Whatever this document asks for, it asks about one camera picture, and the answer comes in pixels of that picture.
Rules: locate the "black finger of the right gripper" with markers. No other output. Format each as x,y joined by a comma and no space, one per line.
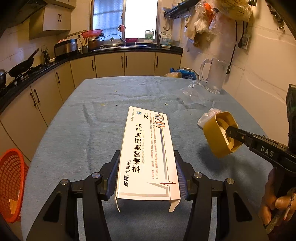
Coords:
272,151

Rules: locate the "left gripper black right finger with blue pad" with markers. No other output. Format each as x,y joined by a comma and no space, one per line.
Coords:
236,218

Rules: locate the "steel rice cooker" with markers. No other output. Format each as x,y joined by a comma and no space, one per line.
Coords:
65,47

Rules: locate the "black wall shelf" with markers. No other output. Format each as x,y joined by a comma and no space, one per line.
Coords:
181,10

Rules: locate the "kitchen window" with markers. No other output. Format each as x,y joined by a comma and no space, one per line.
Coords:
129,19

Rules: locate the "black countertop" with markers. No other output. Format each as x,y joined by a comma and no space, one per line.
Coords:
13,90

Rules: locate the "person's right hand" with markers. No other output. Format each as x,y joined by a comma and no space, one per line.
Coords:
269,201

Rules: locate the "yellow tape roll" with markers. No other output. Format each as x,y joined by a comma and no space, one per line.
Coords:
215,133

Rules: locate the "hanging yellow bag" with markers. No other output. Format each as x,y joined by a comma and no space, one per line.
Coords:
235,9

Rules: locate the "black frying pan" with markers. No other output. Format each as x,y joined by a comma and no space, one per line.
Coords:
23,66

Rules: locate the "clear plastic bag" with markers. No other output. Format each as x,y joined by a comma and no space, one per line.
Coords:
207,116

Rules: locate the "clear glass pitcher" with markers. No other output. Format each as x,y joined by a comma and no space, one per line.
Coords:
216,75

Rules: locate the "steel wok with lid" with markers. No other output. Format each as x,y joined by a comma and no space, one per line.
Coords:
3,74

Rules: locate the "clear plastic container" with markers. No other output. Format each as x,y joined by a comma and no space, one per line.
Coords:
194,93

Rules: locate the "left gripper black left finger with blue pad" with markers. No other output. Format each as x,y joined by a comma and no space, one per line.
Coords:
58,218

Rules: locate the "red colander bowl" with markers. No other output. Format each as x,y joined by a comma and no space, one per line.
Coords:
92,33

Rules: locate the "grey-blue tablecloth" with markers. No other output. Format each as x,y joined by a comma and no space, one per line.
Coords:
89,128

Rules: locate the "blue bag on stool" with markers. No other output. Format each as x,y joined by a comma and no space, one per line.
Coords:
186,73

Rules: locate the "orange plastic mesh basket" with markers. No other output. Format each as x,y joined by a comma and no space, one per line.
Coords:
13,175

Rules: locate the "white grey medicine box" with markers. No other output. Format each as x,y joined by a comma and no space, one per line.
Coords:
147,168

